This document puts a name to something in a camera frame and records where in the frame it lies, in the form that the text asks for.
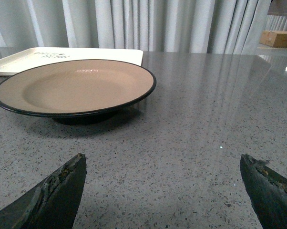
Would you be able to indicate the beige plate with black rim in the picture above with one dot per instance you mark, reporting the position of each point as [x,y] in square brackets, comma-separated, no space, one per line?
[76,91]

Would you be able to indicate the brown cardboard box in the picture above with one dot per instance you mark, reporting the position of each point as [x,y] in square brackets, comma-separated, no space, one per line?
[275,39]

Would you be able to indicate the white rectangular tray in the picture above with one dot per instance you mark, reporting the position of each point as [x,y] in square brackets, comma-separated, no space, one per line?
[34,57]

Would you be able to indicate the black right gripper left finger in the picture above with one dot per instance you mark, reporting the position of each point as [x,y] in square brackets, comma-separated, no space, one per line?
[51,204]

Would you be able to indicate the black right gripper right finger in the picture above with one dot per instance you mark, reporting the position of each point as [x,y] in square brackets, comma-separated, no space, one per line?
[267,190]

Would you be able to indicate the grey pleated curtain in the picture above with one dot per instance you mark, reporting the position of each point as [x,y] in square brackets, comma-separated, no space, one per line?
[195,26]

